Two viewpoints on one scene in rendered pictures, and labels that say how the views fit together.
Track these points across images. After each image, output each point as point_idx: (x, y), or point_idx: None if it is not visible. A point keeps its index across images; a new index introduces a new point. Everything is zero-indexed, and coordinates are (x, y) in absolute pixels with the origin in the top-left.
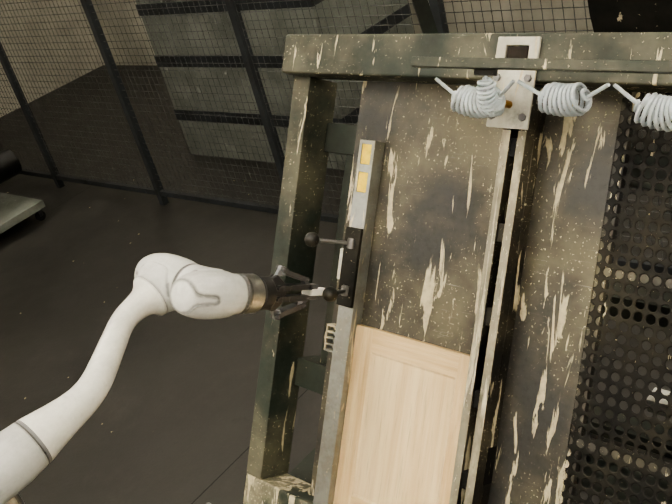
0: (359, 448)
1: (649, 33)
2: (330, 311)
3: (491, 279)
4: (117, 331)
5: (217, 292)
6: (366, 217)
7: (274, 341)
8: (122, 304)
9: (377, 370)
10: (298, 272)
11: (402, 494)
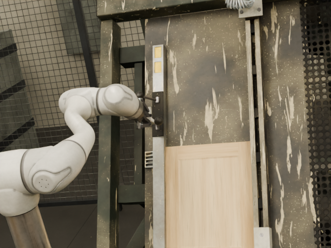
0: (180, 218)
1: None
2: (137, 152)
3: (253, 93)
4: (79, 115)
5: (131, 93)
6: (163, 85)
7: (108, 171)
8: (69, 108)
9: (184, 168)
10: (115, 131)
11: (215, 233)
